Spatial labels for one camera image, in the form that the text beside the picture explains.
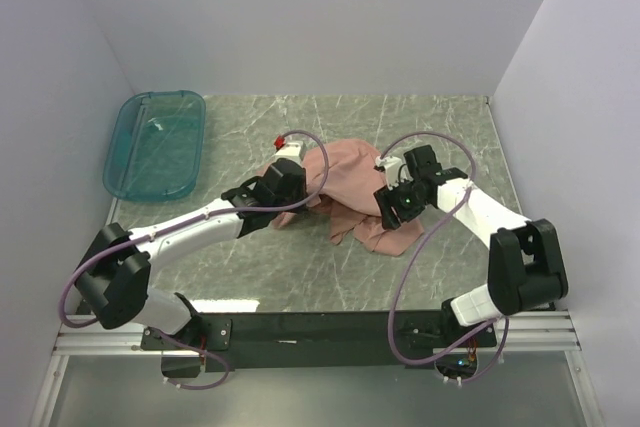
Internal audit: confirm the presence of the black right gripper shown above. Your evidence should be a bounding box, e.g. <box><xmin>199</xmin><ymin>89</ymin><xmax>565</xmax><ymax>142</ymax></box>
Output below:
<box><xmin>373</xmin><ymin>175</ymin><xmax>428</xmax><ymax>231</ymax></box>

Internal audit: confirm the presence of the pink t shirt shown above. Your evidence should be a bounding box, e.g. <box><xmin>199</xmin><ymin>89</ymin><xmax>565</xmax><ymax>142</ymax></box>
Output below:
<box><xmin>303</xmin><ymin>139</ymin><xmax>424</xmax><ymax>256</ymax></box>

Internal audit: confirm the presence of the teal transparent plastic bin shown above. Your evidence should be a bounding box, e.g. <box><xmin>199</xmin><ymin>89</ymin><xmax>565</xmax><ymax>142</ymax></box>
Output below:
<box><xmin>102</xmin><ymin>90</ymin><xmax>206</xmax><ymax>203</ymax></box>

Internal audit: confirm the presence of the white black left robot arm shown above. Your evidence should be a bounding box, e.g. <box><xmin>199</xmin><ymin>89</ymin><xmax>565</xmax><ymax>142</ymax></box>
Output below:
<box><xmin>74</xmin><ymin>159</ymin><xmax>306</xmax><ymax>349</ymax></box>

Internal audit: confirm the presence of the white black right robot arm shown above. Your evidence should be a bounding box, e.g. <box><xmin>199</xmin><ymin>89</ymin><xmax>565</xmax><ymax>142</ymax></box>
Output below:
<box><xmin>374</xmin><ymin>145</ymin><xmax>569</xmax><ymax>346</ymax></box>

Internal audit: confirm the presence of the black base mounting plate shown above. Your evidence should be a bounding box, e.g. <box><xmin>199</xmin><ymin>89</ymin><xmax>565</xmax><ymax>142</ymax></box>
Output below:
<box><xmin>139</xmin><ymin>311</ymin><xmax>496</xmax><ymax>373</ymax></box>

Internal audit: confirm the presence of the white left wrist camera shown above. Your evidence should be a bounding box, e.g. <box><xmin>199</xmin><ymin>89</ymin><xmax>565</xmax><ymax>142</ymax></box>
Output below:
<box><xmin>273</xmin><ymin>136</ymin><xmax>306</xmax><ymax>165</ymax></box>

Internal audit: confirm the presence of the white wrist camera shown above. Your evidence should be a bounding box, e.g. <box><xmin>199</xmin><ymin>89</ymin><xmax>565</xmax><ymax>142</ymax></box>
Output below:
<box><xmin>273</xmin><ymin>136</ymin><xmax>306</xmax><ymax>165</ymax></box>
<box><xmin>374</xmin><ymin>156</ymin><xmax>403</xmax><ymax>188</ymax></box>

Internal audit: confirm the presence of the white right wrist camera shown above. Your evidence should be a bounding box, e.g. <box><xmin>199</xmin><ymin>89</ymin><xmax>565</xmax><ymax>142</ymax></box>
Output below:
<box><xmin>374</xmin><ymin>156</ymin><xmax>403</xmax><ymax>188</ymax></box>

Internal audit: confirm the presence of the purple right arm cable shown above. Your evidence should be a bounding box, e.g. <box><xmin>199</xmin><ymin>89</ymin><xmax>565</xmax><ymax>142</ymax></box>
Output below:
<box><xmin>379</xmin><ymin>131</ymin><xmax>511</xmax><ymax>388</ymax></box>

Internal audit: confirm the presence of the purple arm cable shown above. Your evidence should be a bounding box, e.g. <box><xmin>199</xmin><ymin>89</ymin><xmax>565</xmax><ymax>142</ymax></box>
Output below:
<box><xmin>379</xmin><ymin>131</ymin><xmax>511</xmax><ymax>388</ymax></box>
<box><xmin>59</xmin><ymin>131</ymin><xmax>331</xmax><ymax>391</ymax></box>

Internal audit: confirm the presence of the aluminium left side rail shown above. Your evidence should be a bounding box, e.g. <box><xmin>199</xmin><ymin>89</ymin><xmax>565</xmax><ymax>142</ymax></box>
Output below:
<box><xmin>77</xmin><ymin>196</ymin><xmax>121</xmax><ymax>316</ymax></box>

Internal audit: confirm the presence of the aluminium front frame rail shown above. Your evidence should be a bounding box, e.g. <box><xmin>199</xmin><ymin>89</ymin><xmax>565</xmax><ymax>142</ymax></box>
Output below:
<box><xmin>52</xmin><ymin>311</ymin><xmax>581</xmax><ymax>356</ymax></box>

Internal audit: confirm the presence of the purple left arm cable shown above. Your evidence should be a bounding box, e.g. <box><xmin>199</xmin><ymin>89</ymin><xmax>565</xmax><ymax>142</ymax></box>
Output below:
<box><xmin>59</xmin><ymin>131</ymin><xmax>331</xmax><ymax>391</ymax></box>

